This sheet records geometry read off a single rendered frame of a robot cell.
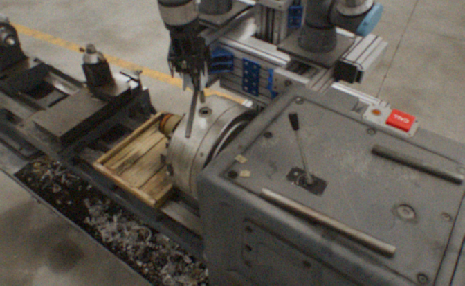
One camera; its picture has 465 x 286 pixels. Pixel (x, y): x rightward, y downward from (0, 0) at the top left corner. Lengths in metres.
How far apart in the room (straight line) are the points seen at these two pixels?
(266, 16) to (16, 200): 1.88
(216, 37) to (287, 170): 0.94
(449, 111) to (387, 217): 2.56
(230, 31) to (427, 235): 1.21
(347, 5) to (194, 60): 0.63
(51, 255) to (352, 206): 1.86
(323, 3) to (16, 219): 2.09
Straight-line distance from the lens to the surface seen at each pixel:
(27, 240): 2.51
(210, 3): 1.66
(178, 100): 3.07
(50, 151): 1.55
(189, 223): 1.26
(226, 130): 1.03
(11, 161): 2.14
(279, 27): 1.64
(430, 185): 0.94
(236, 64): 1.70
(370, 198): 0.87
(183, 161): 1.03
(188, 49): 0.80
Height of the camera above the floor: 1.92
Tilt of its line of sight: 44 degrees down
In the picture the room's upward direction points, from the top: 1 degrees clockwise
